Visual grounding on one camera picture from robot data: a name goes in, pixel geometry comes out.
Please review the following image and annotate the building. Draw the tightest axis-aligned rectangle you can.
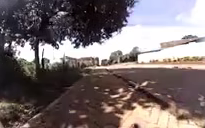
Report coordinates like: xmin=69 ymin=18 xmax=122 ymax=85
xmin=61 ymin=55 xmax=100 ymax=69

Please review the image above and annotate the grass verge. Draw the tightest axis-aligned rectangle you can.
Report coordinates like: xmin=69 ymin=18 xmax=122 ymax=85
xmin=0 ymin=66 xmax=84 ymax=128

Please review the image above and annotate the large dark tree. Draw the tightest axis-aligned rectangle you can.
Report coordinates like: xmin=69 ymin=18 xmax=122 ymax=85
xmin=9 ymin=0 xmax=138 ymax=72

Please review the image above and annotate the robot's own part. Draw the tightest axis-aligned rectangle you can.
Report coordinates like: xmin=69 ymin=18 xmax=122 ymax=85
xmin=129 ymin=123 xmax=140 ymax=128

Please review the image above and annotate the dirt road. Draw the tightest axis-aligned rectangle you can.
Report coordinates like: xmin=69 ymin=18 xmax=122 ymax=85
xmin=89 ymin=62 xmax=205 ymax=125

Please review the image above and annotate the group of trees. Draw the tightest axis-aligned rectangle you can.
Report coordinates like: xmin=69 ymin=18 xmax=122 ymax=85
xmin=108 ymin=46 xmax=141 ymax=64

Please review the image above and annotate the white wall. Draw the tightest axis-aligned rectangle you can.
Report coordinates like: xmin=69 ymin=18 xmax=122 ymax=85
xmin=137 ymin=34 xmax=205 ymax=64

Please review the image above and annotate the bush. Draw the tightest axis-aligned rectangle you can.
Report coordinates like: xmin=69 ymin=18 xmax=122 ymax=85
xmin=0 ymin=53 xmax=38 ymax=88

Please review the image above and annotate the row of bushes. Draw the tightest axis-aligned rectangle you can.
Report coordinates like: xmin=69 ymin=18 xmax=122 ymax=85
xmin=149 ymin=55 xmax=204 ymax=64

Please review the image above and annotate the red brick path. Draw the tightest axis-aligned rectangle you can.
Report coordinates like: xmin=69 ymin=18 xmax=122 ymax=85
xmin=19 ymin=68 xmax=205 ymax=128

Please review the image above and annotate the kerb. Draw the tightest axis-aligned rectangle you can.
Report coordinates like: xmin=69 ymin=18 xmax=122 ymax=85
xmin=106 ymin=69 xmax=205 ymax=128

